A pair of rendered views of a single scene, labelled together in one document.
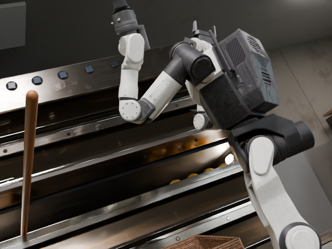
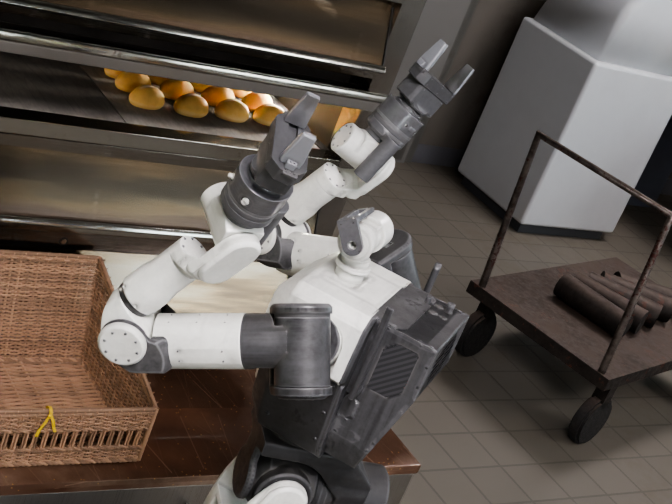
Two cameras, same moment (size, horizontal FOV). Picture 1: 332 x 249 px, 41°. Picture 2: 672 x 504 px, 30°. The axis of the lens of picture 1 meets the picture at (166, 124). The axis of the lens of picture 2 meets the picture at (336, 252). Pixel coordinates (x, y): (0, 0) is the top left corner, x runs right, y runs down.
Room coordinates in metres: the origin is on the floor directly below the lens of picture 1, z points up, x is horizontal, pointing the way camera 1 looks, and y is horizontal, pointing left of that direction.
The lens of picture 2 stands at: (-0.22, 0.27, 2.27)
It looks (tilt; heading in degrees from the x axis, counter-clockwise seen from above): 23 degrees down; 346
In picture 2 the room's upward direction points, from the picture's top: 22 degrees clockwise
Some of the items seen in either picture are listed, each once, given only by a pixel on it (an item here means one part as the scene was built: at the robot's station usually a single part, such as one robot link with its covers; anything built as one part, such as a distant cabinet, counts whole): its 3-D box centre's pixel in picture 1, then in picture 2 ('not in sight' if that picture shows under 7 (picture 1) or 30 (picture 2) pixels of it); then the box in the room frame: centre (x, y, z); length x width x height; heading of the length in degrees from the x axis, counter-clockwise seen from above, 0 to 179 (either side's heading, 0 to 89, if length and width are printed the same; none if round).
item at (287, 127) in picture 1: (270, 140); (316, 469); (1.70, -0.34, 1.00); 0.28 x 0.13 x 0.18; 96
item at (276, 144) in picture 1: (260, 153); (280, 476); (1.70, -0.28, 0.97); 0.14 x 0.13 x 0.12; 6
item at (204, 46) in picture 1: (201, 50); (363, 241); (1.71, -0.26, 1.46); 0.10 x 0.07 x 0.09; 152
